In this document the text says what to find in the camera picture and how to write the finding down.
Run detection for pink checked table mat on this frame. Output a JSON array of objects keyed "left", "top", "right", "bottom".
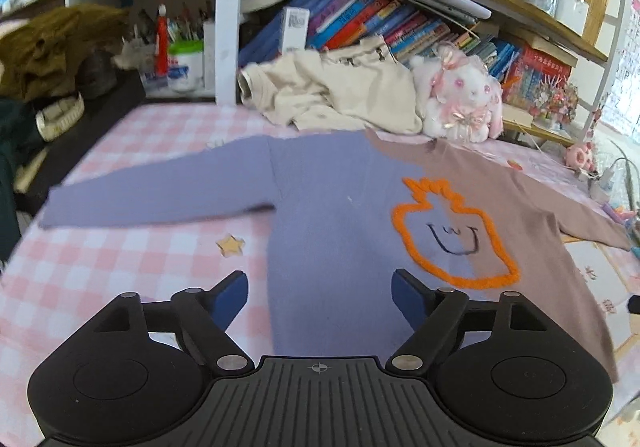
[{"left": 0, "top": 102, "right": 640, "bottom": 447}]

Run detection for dark round object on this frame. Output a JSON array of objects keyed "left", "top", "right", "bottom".
[{"left": 80, "top": 52, "right": 121, "bottom": 98}]

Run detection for red boxed book set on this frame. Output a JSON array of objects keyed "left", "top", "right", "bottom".
[{"left": 505, "top": 44, "right": 573, "bottom": 108}]

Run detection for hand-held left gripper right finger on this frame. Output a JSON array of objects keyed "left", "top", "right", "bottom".
[{"left": 385, "top": 268, "right": 549, "bottom": 374}]

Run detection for wooden shelf board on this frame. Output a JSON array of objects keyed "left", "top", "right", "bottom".
[{"left": 245, "top": 0, "right": 612, "bottom": 64}]

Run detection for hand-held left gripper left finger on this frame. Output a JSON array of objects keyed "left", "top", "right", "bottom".
[{"left": 92, "top": 271, "right": 256, "bottom": 374}]

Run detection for white shelf post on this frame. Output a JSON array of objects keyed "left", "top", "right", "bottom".
[{"left": 214, "top": 0, "right": 252, "bottom": 106}]

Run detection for white pink plush bunny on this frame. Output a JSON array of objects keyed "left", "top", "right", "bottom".
[{"left": 410, "top": 43, "right": 505, "bottom": 144}]

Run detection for purple and mauve sweater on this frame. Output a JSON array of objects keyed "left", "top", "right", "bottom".
[{"left": 39, "top": 129, "right": 632, "bottom": 384}]

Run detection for row of colourful books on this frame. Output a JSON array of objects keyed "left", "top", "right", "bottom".
[{"left": 240, "top": 0, "right": 521, "bottom": 78}]

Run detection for cream garment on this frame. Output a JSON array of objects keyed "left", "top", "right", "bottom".
[{"left": 237, "top": 38, "right": 426, "bottom": 135}]

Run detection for cup of pens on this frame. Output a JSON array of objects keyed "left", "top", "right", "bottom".
[{"left": 132, "top": 2, "right": 216, "bottom": 48}]

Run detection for white jar green lid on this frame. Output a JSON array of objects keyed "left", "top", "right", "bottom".
[{"left": 167, "top": 41, "right": 206, "bottom": 92}]

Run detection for small pink plush toy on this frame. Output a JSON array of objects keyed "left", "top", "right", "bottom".
[{"left": 565, "top": 142, "right": 599, "bottom": 174}]

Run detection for white strap wristwatch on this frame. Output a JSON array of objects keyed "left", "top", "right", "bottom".
[{"left": 35, "top": 94, "right": 86, "bottom": 142}]

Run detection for sparkly pink bouquet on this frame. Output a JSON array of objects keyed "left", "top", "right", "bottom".
[{"left": 530, "top": 77, "right": 582, "bottom": 126}]

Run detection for red hanging tassel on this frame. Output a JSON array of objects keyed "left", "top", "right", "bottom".
[{"left": 155, "top": 2, "right": 171, "bottom": 76}]

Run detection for clear storage boxes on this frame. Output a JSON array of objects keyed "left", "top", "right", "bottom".
[{"left": 537, "top": 0, "right": 592, "bottom": 36}]

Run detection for olive green cloth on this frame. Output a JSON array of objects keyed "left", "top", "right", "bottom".
[{"left": 0, "top": 7, "right": 131, "bottom": 102}]

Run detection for white carton box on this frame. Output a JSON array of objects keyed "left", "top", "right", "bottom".
[{"left": 281, "top": 7, "right": 310, "bottom": 52}]

